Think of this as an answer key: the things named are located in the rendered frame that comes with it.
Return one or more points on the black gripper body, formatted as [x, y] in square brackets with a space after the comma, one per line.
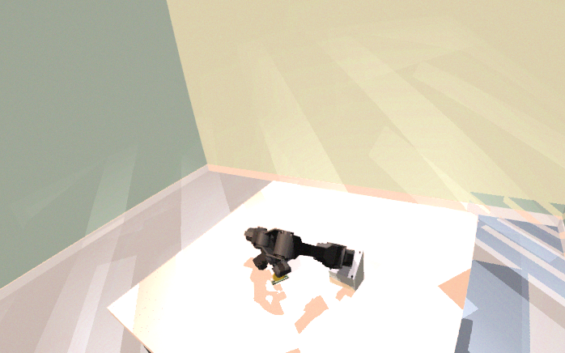
[280, 267]

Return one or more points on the gold coin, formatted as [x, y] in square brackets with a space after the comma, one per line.
[275, 278]

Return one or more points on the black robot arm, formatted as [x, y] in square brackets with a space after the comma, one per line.
[287, 245]

